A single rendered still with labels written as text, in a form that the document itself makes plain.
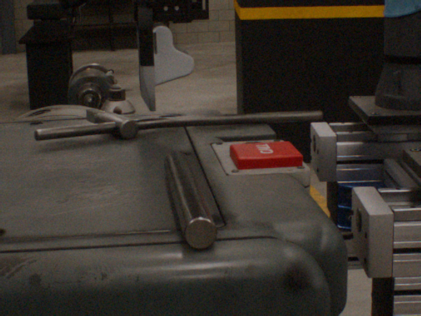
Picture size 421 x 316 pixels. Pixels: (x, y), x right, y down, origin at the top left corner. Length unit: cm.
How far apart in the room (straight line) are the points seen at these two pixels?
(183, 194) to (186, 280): 8
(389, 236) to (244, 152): 38
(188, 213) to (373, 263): 58
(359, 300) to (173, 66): 284
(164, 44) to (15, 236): 37
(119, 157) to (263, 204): 21
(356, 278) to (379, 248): 279
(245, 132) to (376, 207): 27
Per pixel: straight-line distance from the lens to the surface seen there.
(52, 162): 81
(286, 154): 75
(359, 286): 380
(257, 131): 91
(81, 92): 231
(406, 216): 111
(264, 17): 582
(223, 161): 78
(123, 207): 65
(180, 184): 63
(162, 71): 90
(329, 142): 156
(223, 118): 94
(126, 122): 89
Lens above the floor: 144
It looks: 13 degrees down
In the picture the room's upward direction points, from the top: 2 degrees counter-clockwise
